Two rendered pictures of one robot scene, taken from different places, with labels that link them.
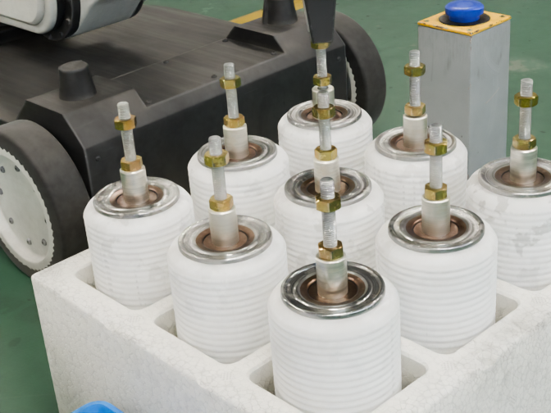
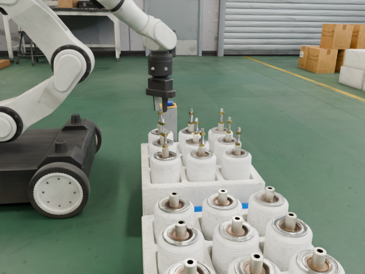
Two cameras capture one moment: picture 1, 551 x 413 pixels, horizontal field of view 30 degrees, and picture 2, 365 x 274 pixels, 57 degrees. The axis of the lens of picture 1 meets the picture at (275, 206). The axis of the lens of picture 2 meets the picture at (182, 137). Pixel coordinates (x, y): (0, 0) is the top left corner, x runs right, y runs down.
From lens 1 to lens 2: 0.94 m
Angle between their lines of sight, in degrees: 51
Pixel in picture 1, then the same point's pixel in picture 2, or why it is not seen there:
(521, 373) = not seen: hidden behind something
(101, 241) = (169, 167)
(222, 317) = (212, 170)
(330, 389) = (247, 172)
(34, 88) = (14, 159)
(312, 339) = (246, 161)
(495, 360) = not seen: hidden behind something
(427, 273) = not seen: hidden behind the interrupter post
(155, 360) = (202, 187)
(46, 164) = (77, 171)
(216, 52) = (67, 134)
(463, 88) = (175, 120)
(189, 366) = (213, 184)
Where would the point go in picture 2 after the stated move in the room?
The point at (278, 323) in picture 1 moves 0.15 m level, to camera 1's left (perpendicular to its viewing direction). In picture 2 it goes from (238, 161) to (214, 179)
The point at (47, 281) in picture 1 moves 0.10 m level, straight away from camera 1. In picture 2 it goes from (150, 187) to (120, 181)
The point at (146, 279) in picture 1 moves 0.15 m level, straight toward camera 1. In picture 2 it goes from (177, 174) to (222, 184)
